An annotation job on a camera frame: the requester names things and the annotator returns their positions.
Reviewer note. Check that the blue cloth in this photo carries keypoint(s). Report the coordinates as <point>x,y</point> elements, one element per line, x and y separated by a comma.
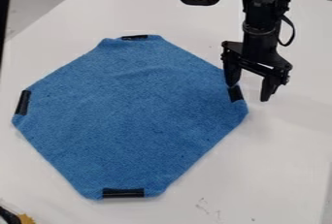
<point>129,114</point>

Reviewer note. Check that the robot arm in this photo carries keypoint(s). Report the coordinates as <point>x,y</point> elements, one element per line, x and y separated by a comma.
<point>262,5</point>

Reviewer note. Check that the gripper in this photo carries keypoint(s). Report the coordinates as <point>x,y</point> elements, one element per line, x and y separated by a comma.
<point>258,51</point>

